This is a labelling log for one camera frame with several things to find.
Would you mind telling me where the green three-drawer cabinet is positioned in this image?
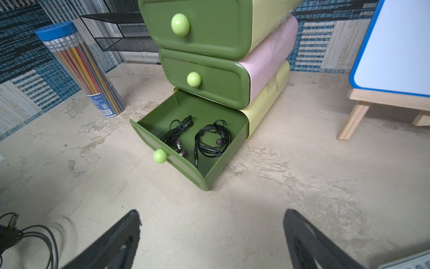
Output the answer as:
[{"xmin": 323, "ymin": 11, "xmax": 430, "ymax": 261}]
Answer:
[{"xmin": 131, "ymin": 1, "xmax": 300, "ymax": 191}]

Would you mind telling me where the black wire shelf rack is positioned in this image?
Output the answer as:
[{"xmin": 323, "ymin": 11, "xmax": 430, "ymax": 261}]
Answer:
[{"xmin": 80, "ymin": 1, "xmax": 161, "ymax": 53}]

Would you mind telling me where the black earphones large loop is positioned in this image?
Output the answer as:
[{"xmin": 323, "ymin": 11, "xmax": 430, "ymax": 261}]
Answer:
[{"xmin": 1, "ymin": 213, "xmax": 59, "ymax": 269}]

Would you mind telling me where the blue-lid pencil canister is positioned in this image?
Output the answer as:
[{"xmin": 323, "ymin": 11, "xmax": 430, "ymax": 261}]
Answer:
[{"xmin": 34, "ymin": 21, "xmax": 126, "ymax": 118}]

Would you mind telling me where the black earphones small coil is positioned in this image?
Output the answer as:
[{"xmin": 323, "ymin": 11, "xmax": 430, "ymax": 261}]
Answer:
[{"xmin": 161, "ymin": 115, "xmax": 194, "ymax": 157}]

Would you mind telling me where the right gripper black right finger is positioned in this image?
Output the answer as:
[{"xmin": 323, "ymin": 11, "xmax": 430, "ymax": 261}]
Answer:
[{"xmin": 283, "ymin": 209, "xmax": 363, "ymax": 269}]

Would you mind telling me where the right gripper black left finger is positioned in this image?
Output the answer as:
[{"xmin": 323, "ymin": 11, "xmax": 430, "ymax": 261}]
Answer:
[{"xmin": 64, "ymin": 210, "xmax": 141, "ymax": 269}]

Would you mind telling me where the small whiteboard on easel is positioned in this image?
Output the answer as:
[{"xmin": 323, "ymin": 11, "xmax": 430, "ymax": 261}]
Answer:
[{"xmin": 337, "ymin": 1, "xmax": 430, "ymax": 140}]

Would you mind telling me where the black earphones round coil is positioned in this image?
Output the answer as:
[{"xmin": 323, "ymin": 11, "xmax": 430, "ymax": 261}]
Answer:
[{"xmin": 194, "ymin": 119, "xmax": 232, "ymax": 168}]

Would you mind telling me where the white calculator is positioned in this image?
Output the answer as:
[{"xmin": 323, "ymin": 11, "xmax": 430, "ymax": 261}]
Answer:
[{"xmin": 378, "ymin": 250, "xmax": 430, "ymax": 269}]

